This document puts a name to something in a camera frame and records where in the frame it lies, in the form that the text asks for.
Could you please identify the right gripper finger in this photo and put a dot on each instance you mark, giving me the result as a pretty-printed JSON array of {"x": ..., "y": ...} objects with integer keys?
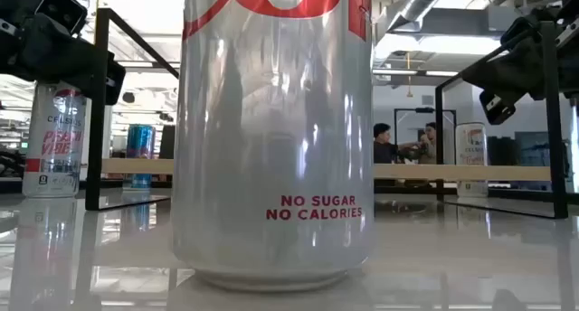
[
  {"x": 511, "y": 69},
  {"x": 504, "y": 110}
]

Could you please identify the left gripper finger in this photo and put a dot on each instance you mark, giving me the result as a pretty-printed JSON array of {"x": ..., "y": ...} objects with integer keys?
[
  {"x": 59, "y": 53},
  {"x": 118, "y": 91}
]

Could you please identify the white Celsius can orange print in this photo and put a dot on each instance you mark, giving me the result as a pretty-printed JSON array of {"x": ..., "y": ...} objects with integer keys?
[{"x": 471, "y": 144}]

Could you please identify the white Celsius peach vibe can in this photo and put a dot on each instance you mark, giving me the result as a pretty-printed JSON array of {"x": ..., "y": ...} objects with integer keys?
[{"x": 54, "y": 157}]

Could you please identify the black round ceiling fixture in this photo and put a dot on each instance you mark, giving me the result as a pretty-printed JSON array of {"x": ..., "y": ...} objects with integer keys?
[{"x": 129, "y": 97}]

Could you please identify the black background box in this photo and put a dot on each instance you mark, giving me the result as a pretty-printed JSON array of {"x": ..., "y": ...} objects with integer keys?
[{"x": 500, "y": 153}]

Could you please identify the dark computer monitor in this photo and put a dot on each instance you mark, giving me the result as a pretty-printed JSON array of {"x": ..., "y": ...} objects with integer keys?
[{"x": 534, "y": 150}]

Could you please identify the blue energy drink can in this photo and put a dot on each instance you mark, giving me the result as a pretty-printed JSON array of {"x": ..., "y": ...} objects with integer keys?
[{"x": 140, "y": 141}]

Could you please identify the person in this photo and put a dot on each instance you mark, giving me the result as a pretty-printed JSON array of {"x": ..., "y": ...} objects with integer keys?
[
  {"x": 384, "y": 150},
  {"x": 430, "y": 144}
]

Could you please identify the silver red soda can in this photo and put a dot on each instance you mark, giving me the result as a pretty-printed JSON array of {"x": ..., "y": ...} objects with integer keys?
[{"x": 271, "y": 144}]

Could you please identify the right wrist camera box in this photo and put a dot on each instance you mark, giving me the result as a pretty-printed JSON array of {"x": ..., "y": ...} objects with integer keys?
[{"x": 520, "y": 31}]

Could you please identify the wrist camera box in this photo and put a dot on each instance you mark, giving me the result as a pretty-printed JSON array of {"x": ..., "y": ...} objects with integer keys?
[
  {"x": 520, "y": 31},
  {"x": 61, "y": 10}
]

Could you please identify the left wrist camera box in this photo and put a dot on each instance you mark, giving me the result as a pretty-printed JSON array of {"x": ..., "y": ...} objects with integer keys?
[{"x": 61, "y": 10}]

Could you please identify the black background rig frame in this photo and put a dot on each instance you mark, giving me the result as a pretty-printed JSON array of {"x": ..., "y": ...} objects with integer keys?
[{"x": 425, "y": 110}]

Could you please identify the wooden shelf black metal frame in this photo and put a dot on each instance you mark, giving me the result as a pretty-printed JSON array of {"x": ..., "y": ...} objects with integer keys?
[{"x": 452, "y": 172}]

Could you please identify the silver ventilation duct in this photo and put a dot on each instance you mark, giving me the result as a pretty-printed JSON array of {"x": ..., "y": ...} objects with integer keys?
[{"x": 420, "y": 3}]

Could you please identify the black table frame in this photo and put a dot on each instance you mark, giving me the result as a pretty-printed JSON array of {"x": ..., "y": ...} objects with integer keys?
[{"x": 45, "y": 186}]

